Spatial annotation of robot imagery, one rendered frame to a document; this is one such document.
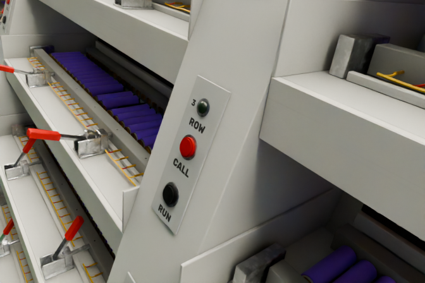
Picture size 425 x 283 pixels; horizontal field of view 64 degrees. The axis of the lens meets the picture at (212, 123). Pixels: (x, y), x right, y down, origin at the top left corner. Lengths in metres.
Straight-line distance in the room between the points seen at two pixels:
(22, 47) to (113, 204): 0.56
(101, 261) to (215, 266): 0.29
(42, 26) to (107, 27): 0.45
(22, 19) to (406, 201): 0.80
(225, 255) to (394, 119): 0.17
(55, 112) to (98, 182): 0.21
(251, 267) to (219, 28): 0.19
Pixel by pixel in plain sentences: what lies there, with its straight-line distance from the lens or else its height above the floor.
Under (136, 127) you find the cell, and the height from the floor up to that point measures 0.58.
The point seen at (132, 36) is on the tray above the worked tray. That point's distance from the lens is 0.38.
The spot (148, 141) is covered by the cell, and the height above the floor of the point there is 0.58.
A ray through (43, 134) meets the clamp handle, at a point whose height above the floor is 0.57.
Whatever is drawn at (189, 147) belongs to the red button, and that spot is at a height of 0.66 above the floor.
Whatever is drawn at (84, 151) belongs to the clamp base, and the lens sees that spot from 0.47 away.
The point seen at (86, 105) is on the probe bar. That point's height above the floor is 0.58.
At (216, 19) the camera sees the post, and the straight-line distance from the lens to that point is 0.27.
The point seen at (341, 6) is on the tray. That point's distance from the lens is 0.26.
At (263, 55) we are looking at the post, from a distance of 0.23.
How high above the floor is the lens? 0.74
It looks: 14 degrees down
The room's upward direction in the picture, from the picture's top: 21 degrees clockwise
